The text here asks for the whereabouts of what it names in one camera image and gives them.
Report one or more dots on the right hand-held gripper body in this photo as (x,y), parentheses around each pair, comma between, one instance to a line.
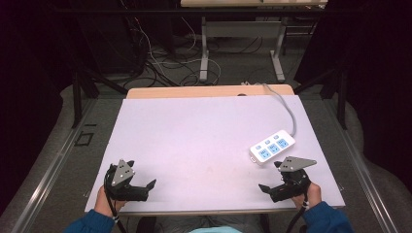
(291,184)

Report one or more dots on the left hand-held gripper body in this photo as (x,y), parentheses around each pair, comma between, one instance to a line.
(124,187)

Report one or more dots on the person's right hand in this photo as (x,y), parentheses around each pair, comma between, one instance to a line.
(313,194)

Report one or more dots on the person's left hand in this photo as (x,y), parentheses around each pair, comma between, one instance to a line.
(104,202)

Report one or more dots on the white power strip blue sockets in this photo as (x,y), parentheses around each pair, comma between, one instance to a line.
(272,147)

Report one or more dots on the white board sheet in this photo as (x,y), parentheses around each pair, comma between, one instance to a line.
(200,145)

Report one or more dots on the person's torso and lap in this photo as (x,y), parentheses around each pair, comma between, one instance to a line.
(210,225)

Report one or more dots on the black metal stand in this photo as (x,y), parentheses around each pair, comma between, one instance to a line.
(79,93)
(340,93)

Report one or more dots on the wooden table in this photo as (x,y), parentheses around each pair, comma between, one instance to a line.
(194,91)

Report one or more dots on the desk with white metal legs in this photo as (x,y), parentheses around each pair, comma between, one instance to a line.
(241,29)

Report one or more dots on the silver floor rail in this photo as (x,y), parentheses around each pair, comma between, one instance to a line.
(362,165)
(48,174)

